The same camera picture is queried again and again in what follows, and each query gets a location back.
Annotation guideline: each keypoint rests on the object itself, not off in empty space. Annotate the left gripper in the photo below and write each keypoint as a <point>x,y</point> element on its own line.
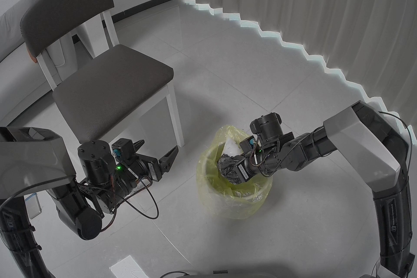
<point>136,175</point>

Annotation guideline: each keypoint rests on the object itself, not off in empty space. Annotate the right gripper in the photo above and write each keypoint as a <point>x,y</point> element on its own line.
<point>257,166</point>

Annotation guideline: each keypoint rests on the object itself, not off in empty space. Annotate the black plastic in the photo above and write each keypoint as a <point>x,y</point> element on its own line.
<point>228,169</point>

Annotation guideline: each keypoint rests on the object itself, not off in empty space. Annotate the white paper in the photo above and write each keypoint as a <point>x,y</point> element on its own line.
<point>232,148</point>

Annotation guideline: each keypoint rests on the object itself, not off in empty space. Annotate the yellow plastic bag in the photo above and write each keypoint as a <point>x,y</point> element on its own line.
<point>228,208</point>

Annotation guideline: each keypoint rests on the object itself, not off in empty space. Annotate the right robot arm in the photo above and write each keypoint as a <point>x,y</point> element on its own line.
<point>358,146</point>

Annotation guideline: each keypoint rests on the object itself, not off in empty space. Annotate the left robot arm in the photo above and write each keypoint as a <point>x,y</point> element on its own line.
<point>32,159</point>

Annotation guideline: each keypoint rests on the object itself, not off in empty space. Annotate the grey cushioned white chair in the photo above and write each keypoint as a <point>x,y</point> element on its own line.
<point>114,81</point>

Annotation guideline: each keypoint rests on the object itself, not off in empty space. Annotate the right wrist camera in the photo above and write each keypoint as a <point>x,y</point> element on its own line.
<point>248,143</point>

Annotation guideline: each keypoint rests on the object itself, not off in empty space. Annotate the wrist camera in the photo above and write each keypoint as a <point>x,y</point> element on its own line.
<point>248,143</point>
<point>123,149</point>

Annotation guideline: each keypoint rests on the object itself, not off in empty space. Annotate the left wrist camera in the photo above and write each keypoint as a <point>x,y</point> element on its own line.
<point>123,149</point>

